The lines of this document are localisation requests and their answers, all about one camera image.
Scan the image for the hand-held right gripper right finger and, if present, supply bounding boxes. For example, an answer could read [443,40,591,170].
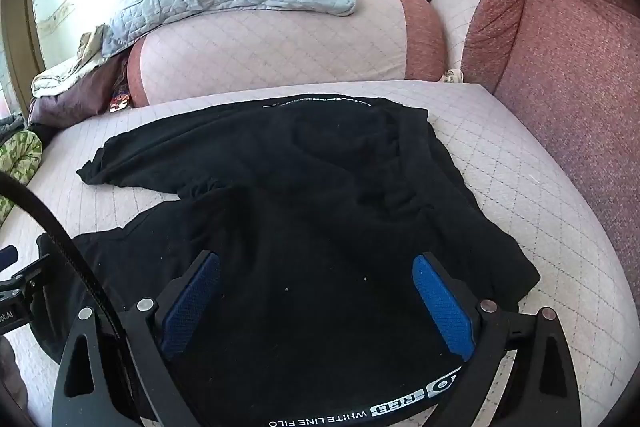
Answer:
[412,252,584,427]

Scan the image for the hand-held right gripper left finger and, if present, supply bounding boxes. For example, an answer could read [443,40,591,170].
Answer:
[51,250,222,427]

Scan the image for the black pants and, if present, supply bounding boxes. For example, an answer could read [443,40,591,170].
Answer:
[37,93,542,427]

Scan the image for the person's left forearm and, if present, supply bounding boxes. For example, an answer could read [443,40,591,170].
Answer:
[0,336,29,414]

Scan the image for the green patterned cloth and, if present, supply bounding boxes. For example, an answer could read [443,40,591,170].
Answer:
[0,130,45,228]

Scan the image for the pink quilted sofa seat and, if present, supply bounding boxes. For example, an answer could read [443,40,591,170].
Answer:
[0,79,632,427]

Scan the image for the dark grey cloth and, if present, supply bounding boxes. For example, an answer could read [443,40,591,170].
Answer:
[0,114,25,144]

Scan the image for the maroon cloth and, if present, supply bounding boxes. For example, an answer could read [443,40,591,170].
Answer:
[27,54,133,128]

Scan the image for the beige crumpled cloth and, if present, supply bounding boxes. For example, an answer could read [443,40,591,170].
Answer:
[31,24,132,98]

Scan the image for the colourful small packet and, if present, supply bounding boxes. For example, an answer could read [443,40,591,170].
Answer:
[109,88,132,113]

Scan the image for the wooden framed stained glass door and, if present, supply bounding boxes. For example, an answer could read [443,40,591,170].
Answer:
[0,0,46,118]

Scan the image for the red sofa back cushion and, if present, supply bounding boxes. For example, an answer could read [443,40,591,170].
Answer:
[460,0,640,270]

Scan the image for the pink and red bolster cushion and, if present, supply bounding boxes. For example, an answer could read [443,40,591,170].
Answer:
[127,0,447,108]

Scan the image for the black woven strap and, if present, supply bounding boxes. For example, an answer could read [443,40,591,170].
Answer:
[0,171,151,423]

